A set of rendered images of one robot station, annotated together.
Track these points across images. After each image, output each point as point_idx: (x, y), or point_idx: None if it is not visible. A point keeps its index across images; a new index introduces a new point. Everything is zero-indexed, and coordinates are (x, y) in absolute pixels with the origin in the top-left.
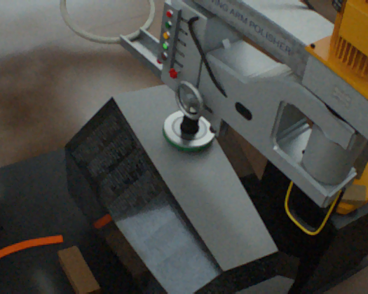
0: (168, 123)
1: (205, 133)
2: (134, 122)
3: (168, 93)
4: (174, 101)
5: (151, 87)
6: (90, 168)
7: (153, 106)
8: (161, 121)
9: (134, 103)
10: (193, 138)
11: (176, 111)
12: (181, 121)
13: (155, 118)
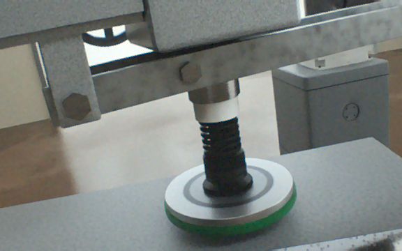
0: (250, 162)
1: (199, 203)
2: (293, 158)
3: None
4: (369, 200)
5: None
6: None
7: (347, 174)
8: None
9: (350, 155)
10: (189, 187)
11: (329, 203)
12: (252, 175)
13: (302, 177)
